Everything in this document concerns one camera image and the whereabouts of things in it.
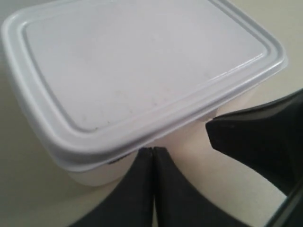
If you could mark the white lidded plastic container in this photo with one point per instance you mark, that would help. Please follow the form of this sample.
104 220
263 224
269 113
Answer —
100 79

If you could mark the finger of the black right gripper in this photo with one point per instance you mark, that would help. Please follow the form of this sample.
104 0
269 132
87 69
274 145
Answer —
178 203

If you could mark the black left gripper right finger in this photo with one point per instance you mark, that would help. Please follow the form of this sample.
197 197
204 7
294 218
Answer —
269 139

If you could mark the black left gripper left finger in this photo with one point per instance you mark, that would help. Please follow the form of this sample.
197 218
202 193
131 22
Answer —
130 204

